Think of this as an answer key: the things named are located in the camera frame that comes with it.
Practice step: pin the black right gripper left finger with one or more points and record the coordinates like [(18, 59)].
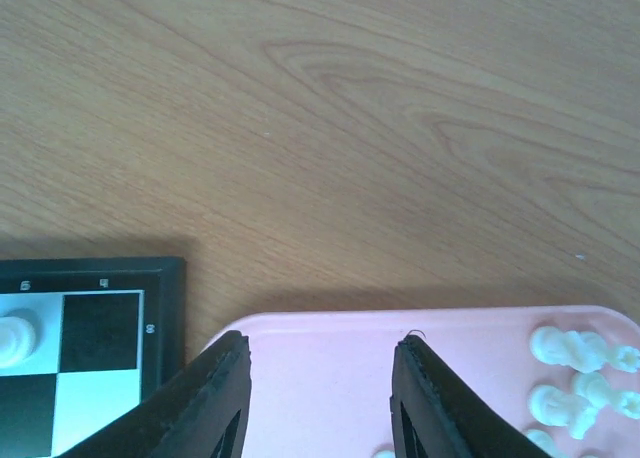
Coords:
[(201, 412)]

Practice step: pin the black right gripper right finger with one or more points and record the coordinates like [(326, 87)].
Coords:
[(435, 414)]

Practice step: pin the pink plastic tray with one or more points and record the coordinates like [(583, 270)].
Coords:
[(321, 381)]

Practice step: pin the white chess piece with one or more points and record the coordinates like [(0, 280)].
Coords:
[(583, 351), (597, 390), (19, 339), (624, 358), (553, 407)]

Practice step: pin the white chess piece on tray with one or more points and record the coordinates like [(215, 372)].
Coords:
[(624, 358), (583, 351), (553, 407), (597, 390)]

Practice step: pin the black grey chess board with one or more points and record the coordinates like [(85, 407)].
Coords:
[(111, 332)]

